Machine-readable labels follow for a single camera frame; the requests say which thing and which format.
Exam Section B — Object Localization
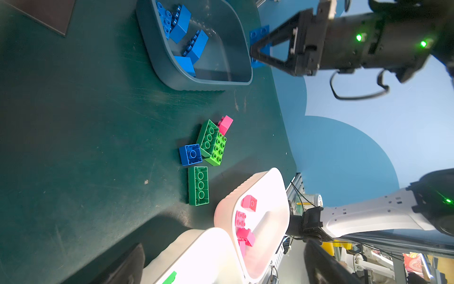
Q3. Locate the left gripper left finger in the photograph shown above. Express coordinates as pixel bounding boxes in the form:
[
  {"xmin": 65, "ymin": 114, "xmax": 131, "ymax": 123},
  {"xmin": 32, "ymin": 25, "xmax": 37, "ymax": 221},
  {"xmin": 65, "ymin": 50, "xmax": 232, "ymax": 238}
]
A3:
[{"xmin": 91, "ymin": 243, "xmax": 145, "ymax": 284}]

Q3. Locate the right white tray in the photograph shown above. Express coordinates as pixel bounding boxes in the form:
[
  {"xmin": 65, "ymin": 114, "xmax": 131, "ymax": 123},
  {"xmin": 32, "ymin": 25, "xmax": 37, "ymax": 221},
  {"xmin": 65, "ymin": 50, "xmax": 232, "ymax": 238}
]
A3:
[{"xmin": 214, "ymin": 168, "xmax": 290, "ymax": 284}]

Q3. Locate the left white tray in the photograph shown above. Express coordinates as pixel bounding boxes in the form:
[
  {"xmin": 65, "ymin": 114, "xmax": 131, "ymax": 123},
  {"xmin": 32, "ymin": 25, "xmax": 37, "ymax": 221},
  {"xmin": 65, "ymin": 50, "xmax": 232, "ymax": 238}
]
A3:
[{"xmin": 141, "ymin": 228, "xmax": 245, "ymax": 284}]

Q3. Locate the long blue lego brick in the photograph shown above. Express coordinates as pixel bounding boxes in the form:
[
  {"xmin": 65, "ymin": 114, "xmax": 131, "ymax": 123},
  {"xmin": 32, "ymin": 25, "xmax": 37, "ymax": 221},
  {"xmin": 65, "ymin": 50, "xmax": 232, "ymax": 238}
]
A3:
[{"xmin": 156, "ymin": 1, "xmax": 173, "ymax": 39}]

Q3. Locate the pink lego brick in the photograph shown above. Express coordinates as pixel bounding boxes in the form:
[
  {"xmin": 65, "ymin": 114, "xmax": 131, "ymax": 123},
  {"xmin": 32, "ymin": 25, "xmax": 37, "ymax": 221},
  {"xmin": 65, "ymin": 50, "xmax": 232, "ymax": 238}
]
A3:
[
  {"xmin": 234, "ymin": 211, "xmax": 247, "ymax": 228},
  {"xmin": 236, "ymin": 228, "xmax": 256, "ymax": 247},
  {"xmin": 241, "ymin": 195, "xmax": 257, "ymax": 213},
  {"xmin": 238, "ymin": 240, "xmax": 247, "ymax": 258},
  {"xmin": 218, "ymin": 115, "xmax": 234, "ymax": 136}
]

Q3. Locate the small blue lego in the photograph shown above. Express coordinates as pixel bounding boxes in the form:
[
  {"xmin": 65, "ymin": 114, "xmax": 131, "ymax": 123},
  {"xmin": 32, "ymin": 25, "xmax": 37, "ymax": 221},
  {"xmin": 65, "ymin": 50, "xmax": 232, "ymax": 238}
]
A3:
[{"xmin": 179, "ymin": 144, "xmax": 203, "ymax": 166}]

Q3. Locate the white tray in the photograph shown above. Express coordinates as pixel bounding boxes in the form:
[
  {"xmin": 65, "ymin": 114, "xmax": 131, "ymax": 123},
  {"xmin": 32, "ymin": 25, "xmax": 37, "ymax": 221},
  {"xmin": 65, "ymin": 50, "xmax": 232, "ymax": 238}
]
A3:
[
  {"xmin": 141, "ymin": 228, "xmax": 245, "ymax": 284},
  {"xmin": 214, "ymin": 168, "xmax": 290, "ymax": 284}
]

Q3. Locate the long dark green lego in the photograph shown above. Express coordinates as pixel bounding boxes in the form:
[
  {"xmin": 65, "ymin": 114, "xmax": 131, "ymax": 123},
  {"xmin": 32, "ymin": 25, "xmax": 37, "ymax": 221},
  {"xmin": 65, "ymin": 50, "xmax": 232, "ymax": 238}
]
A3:
[{"xmin": 188, "ymin": 166, "xmax": 210, "ymax": 207}]

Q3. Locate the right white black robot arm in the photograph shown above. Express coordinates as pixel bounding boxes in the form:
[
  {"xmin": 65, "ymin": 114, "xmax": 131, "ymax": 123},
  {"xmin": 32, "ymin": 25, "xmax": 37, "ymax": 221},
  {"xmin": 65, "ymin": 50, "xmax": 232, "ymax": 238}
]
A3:
[{"xmin": 250, "ymin": 1, "xmax": 454, "ymax": 243}]

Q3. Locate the dark green lego plate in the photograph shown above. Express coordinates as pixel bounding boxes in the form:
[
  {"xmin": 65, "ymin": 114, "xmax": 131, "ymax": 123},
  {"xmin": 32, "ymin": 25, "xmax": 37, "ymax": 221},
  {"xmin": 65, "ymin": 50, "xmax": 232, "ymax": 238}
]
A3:
[{"xmin": 196, "ymin": 120, "xmax": 219, "ymax": 158}]

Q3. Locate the long light green lego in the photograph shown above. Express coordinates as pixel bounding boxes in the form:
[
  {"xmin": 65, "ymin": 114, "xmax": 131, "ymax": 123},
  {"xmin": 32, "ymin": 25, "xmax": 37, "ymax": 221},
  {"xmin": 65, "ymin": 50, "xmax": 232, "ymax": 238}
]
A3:
[{"xmin": 204, "ymin": 132, "xmax": 227, "ymax": 166}]

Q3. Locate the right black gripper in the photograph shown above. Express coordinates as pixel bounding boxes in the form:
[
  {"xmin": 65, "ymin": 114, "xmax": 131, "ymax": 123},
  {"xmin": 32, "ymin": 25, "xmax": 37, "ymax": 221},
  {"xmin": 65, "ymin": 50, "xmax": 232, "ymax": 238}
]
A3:
[{"xmin": 250, "ymin": 7, "xmax": 433, "ymax": 82}]

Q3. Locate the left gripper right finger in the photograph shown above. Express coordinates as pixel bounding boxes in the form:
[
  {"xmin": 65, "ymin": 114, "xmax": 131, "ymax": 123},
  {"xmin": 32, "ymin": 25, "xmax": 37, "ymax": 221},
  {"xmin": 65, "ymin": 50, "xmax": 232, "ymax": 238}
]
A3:
[{"xmin": 304, "ymin": 240, "xmax": 358, "ymax": 284}]

